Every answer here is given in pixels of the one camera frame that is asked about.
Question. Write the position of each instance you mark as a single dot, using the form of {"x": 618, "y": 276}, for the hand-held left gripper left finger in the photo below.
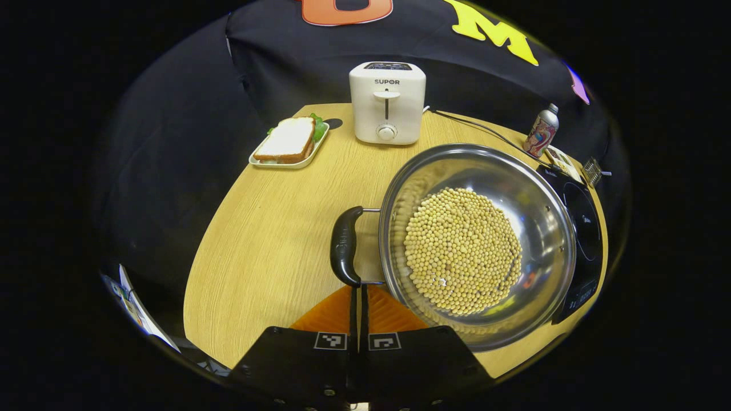
{"x": 297, "y": 359}

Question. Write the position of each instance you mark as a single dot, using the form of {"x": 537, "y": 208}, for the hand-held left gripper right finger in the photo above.
{"x": 422, "y": 365}

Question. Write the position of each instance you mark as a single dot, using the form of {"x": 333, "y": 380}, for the stainless steel pot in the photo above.
{"x": 542, "y": 228}

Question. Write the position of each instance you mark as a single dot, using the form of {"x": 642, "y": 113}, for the black induction cooktop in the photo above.
{"x": 585, "y": 228}

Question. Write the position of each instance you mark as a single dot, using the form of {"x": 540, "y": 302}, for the pile of soybeans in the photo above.
{"x": 462, "y": 251}

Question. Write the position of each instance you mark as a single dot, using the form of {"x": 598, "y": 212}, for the white printed papers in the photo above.
{"x": 137, "y": 311}

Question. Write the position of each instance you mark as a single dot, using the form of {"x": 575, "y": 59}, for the white rectangular plate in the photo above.
{"x": 280, "y": 165}

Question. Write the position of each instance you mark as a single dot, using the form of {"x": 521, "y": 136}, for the white bread sandwich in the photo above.
{"x": 288, "y": 140}

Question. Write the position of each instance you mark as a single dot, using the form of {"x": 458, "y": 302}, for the white divided dish with beans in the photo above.
{"x": 565, "y": 165}

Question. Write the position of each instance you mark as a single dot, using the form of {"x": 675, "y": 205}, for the white toaster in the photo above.
{"x": 411, "y": 108}

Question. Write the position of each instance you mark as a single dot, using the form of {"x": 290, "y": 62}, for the silver bottle with colourful label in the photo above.
{"x": 541, "y": 137}

